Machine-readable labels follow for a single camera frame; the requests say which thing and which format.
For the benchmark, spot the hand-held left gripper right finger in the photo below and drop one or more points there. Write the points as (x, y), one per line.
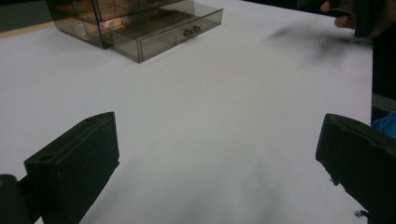
(361, 155)

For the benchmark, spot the blue cloth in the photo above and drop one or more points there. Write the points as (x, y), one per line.
(385, 125)

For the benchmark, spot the smoky clear plastic drawer cabinet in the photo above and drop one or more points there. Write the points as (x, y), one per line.
(81, 18)

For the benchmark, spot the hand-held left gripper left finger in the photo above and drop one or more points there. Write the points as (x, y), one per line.
(74, 168)

